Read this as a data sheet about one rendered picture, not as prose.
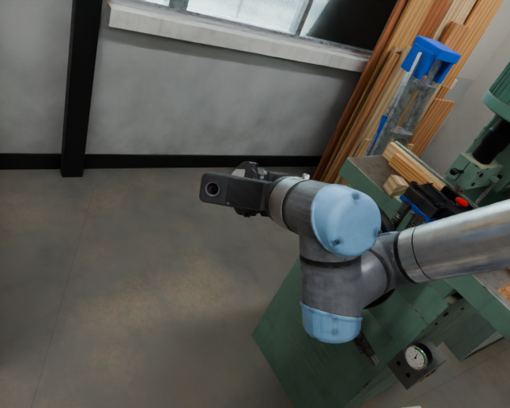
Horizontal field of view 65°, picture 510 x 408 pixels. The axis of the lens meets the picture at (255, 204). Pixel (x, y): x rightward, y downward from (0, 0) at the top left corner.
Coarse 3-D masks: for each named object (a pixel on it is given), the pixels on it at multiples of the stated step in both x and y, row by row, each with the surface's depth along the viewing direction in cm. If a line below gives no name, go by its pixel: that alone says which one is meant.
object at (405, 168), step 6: (396, 156) 123; (390, 162) 125; (396, 162) 123; (402, 162) 121; (408, 162) 122; (396, 168) 123; (402, 168) 122; (408, 168) 120; (414, 168) 119; (402, 174) 122; (408, 174) 120; (414, 174) 119; (420, 174) 118; (408, 180) 121; (414, 180) 119; (420, 180) 117; (426, 180) 116
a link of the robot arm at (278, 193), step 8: (296, 176) 56; (304, 176) 54; (280, 184) 54; (288, 184) 53; (272, 192) 55; (280, 192) 53; (272, 200) 54; (280, 200) 52; (272, 208) 54; (280, 208) 52; (272, 216) 55; (280, 216) 52; (280, 224) 54
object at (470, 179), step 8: (472, 152) 108; (456, 160) 105; (464, 160) 103; (472, 160) 102; (448, 168) 107; (464, 168) 103; (472, 168) 102; (480, 168) 100; (488, 168) 103; (496, 168) 106; (448, 176) 107; (456, 176) 105; (464, 176) 104; (472, 176) 102; (480, 176) 102; (488, 176) 107; (464, 184) 104; (472, 184) 104; (480, 184) 108; (488, 184) 112
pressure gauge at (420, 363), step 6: (414, 342) 103; (420, 342) 102; (408, 348) 102; (414, 348) 101; (420, 348) 100; (426, 348) 100; (408, 354) 102; (414, 354) 101; (420, 354) 99; (426, 354) 99; (408, 360) 102; (414, 360) 101; (420, 360) 100; (426, 360) 98; (414, 366) 101; (420, 366) 100; (426, 366) 98
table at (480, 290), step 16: (352, 160) 118; (368, 160) 122; (384, 160) 126; (352, 176) 118; (368, 176) 114; (384, 176) 117; (368, 192) 114; (384, 192) 110; (384, 208) 110; (496, 272) 98; (464, 288) 95; (480, 288) 92; (496, 288) 93; (480, 304) 93; (496, 304) 90; (496, 320) 90
